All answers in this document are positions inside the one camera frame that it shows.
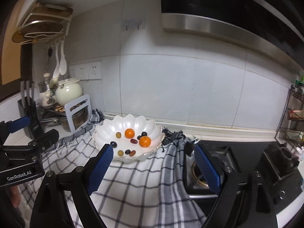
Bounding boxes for yellow green grape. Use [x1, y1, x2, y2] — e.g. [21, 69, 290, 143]
[117, 150, 124, 157]

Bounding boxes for red jujube grape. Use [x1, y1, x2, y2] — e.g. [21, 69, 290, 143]
[129, 150, 136, 157]

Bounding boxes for person's hand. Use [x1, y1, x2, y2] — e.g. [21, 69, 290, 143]
[10, 186, 21, 208]

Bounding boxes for dark grape in bowl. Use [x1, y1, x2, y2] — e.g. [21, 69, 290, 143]
[110, 141, 117, 148]

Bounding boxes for black knife block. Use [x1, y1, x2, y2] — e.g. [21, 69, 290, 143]
[17, 80, 44, 140]

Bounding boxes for steel pot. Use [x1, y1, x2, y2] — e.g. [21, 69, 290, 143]
[39, 108, 88, 132]

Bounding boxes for red grape in bowl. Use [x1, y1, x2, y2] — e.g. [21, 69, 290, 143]
[130, 139, 138, 144]

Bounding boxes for white scalloped bowl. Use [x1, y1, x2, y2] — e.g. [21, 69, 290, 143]
[92, 114, 165, 163]

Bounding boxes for small orange mandarin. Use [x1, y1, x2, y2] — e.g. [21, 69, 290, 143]
[139, 136, 151, 148]

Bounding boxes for cream ceramic teapot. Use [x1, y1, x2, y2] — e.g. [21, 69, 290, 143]
[55, 78, 83, 106]

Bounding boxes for white hanging spatula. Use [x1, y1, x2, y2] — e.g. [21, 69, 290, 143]
[49, 44, 60, 88]

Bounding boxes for white hanging spoon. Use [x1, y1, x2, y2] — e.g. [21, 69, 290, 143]
[59, 40, 67, 76]

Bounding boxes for steel range hood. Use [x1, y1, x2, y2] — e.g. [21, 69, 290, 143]
[161, 13, 303, 74]

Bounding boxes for grey white rack frame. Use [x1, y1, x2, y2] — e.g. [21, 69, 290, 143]
[64, 94, 92, 133]

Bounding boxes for wall power sockets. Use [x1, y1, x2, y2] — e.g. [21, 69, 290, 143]
[69, 61, 101, 80]

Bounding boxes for wall rack with boards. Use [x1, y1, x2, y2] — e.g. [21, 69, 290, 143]
[12, 3, 73, 45]

